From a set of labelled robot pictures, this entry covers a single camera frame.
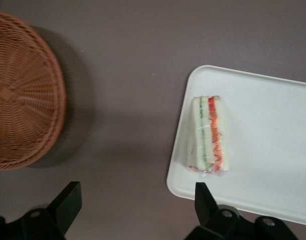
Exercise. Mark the beige plastic tray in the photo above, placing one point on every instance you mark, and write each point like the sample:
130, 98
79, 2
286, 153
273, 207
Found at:
263, 140

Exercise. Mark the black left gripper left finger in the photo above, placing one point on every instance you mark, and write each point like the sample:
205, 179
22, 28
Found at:
50, 220

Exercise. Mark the brown round wicker basket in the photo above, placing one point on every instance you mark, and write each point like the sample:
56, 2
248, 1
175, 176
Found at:
22, 100

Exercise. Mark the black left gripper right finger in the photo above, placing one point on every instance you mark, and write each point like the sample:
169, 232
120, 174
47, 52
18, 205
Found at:
218, 225

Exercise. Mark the triangle sandwich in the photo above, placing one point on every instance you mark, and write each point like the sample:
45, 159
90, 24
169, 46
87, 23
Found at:
207, 135

